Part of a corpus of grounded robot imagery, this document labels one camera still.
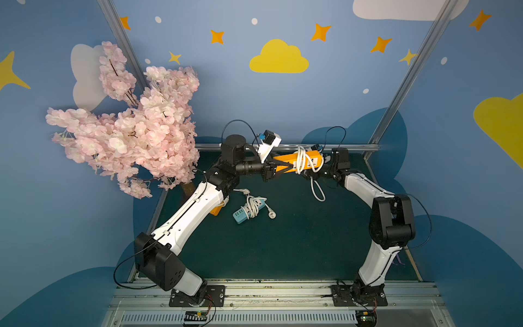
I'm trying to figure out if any orange power strip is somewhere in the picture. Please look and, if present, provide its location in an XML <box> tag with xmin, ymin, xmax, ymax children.
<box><xmin>274</xmin><ymin>150</ymin><xmax>324</xmax><ymax>174</ymax></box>
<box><xmin>210</xmin><ymin>205</ymin><xmax>223</xmax><ymax>216</ymax></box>

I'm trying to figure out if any white cord of teal strip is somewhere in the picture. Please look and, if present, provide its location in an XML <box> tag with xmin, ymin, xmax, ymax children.
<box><xmin>236</xmin><ymin>187</ymin><xmax>277</xmax><ymax>220</ymax></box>

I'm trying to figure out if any teal power strip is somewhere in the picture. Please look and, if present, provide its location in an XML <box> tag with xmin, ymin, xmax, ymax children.
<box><xmin>233</xmin><ymin>196</ymin><xmax>266</xmax><ymax>224</ymax></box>

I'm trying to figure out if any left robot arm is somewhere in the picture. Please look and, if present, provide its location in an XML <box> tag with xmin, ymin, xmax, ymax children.
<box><xmin>134</xmin><ymin>131</ymin><xmax>281</xmax><ymax>299</ymax></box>

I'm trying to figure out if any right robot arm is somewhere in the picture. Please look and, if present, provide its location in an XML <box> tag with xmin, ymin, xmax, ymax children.
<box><xmin>320</xmin><ymin>149</ymin><xmax>415</xmax><ymax>289</ymax></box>

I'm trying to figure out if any pink cherry blossom tree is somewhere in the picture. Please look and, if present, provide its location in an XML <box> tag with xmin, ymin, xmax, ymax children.
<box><xmin>46</xmin><ymin>42</ymin><xmax>200</xmax><ymax>199</ymax></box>

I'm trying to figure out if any right controller board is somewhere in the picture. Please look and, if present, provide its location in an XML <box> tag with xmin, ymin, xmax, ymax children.
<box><xmin>355</xmin><ymin>311</ymin><xmax>377</xmax><ymax>327</ymax></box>

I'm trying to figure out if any controller board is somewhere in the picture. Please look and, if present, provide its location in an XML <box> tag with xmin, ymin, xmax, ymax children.
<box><xmin>182</xmin><ymin>311</ymin><xmax>209</xmax><ymax>326</ymax></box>
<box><xmin>355</xmin><ymin>311</ymin><xmax>377</xmax><ymax>327</ymax></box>

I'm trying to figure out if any left controller board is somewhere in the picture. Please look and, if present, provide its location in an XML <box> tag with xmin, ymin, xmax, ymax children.
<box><xmin>182</xmin><ymin>311</ymin><xmax>209</xmax><ymax>326</ymax></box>

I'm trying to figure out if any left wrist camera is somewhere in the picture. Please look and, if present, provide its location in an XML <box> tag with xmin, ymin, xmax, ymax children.
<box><xmin>257</xmin><ymin>130</ymin><xmax>281</xmax><ymax>163</ymax></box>

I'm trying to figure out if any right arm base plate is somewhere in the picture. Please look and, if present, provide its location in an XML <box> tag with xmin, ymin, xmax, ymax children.
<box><xmin>330</xmin><ymin>285</ymin><xmax>388</xmax><ymax>308</ymax></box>

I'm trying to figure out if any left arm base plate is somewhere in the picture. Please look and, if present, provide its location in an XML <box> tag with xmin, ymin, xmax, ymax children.
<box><xmin>168</xmin><ymin>285</ymin><xmax>226</xmax><ymax>308</ymax></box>

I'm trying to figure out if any aluminium front rail frame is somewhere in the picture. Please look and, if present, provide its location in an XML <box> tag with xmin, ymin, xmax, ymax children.
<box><xmin>102</xmin><ymin>279</ymin><xmax>454</xmax><ymax>326</ymax></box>

